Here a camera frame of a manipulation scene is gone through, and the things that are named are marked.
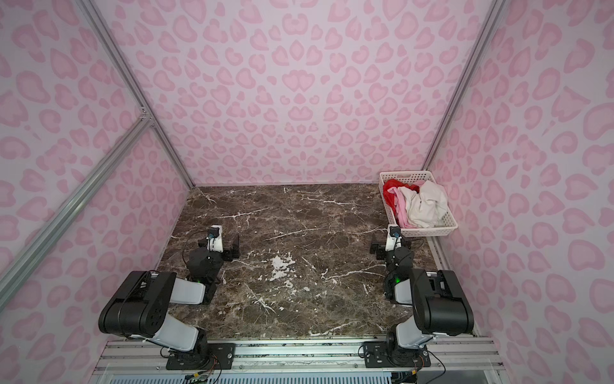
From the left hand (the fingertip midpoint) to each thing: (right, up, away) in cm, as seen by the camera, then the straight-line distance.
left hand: (226, 232), depth 91 cm
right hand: (+61, 0, 0) cm, 61 cm away
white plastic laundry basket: (+76, +24, +27) cm, 84 cm away
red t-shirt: (+65, +13, +9) cm, 67 cm away
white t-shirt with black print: (+78, +10, +5) cm, 78 cm away
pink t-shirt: (+70, +8, +7) cm, 70 cm away
